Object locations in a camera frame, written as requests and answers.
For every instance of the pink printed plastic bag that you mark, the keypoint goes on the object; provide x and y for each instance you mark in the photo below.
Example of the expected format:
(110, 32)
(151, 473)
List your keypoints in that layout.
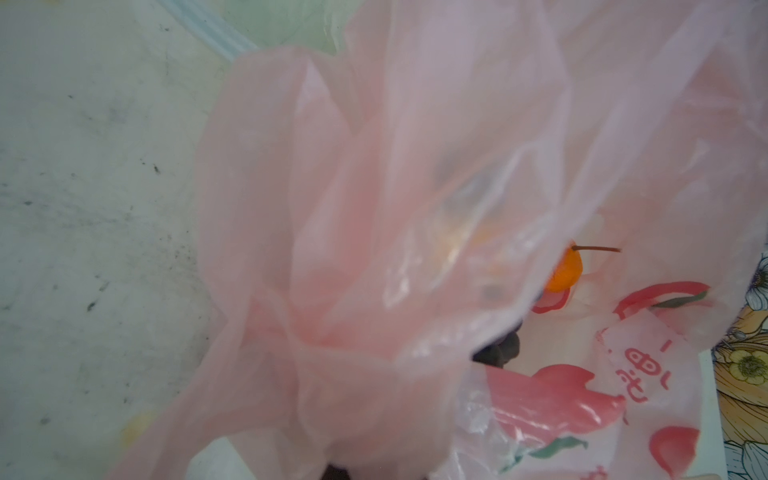
(371, 219)

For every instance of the dark fake grape bunch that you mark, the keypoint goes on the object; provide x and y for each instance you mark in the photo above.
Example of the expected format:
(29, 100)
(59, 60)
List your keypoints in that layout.
(499, 352)

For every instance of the orange fake orange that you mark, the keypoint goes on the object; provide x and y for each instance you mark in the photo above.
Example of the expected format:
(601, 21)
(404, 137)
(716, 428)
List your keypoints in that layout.
(569, 270)

